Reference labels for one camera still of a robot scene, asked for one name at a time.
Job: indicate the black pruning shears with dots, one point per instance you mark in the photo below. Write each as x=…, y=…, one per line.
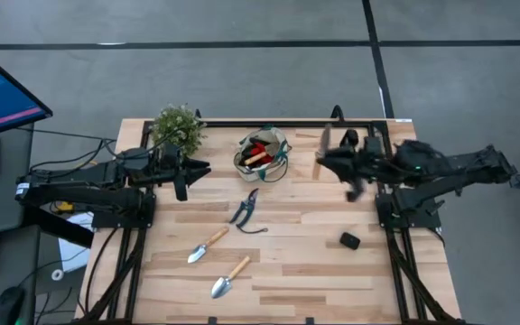
x=247, y=205

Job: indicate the small black box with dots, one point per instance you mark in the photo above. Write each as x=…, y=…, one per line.
x=350, y=240

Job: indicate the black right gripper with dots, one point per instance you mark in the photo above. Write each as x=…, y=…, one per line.
x=355, y=162

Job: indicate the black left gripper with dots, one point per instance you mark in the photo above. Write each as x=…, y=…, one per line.
x=176, y=169

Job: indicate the white paper sheet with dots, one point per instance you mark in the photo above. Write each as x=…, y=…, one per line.
x=72, y=253

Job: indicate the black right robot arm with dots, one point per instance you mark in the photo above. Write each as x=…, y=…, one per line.
x=467, y=164

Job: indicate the black computer mouse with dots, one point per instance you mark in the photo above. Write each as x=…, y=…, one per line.
x=8, y=307

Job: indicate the black table clamp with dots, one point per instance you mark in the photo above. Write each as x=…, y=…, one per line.
x=309, y=321
x=212, y=321

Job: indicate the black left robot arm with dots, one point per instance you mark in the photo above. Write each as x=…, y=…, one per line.
x=84, y=194

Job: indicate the black diagonal bar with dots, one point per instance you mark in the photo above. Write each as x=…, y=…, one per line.
x=61, y=230

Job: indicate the grey desk cabinet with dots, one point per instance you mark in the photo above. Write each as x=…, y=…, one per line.
x=2, y=149

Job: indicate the green potted plant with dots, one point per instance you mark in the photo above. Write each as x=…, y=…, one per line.
x=174, y=124

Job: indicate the black arched bracket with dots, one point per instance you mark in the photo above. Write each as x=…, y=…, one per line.
x=197, y=114
x=337, y=110

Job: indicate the white tape roll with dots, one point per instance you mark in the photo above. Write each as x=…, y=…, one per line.
x=57, y=275

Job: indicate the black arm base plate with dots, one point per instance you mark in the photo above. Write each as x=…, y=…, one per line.
x=422, y=219
x=106, y=221

